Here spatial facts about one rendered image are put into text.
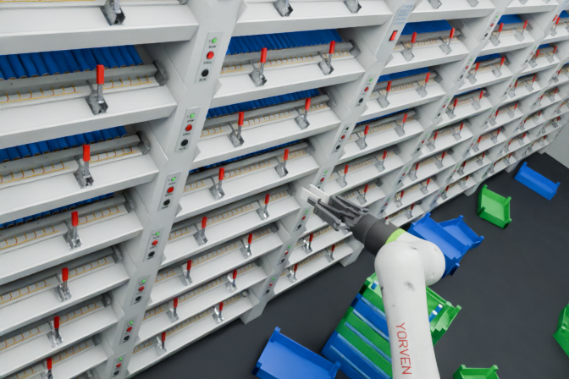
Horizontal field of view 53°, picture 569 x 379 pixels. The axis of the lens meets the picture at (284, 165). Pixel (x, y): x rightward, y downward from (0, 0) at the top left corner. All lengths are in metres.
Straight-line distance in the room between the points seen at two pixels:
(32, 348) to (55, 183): 0.57
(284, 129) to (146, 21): 0.67
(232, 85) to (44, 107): 0.45
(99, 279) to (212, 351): 0.90
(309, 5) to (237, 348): 1.47
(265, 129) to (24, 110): 0.72
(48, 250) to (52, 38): 0.55
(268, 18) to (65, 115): 0.48
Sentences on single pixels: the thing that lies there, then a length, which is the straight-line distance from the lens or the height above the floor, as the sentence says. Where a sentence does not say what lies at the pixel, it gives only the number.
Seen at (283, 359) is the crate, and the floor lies 0.00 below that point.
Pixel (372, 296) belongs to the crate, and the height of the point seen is 0.43.
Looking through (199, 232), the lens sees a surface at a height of 0.72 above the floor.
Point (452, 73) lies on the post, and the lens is 2.39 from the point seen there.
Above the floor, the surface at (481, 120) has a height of 0.77.
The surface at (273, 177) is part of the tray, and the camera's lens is 1.77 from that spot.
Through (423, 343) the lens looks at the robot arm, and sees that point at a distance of 1.27.
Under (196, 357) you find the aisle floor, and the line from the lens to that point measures 2.34.
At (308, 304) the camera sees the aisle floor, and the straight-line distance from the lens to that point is 2.69.
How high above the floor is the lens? 1.90
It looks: 34 degrees down
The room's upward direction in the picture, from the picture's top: 23 degrees clockwise
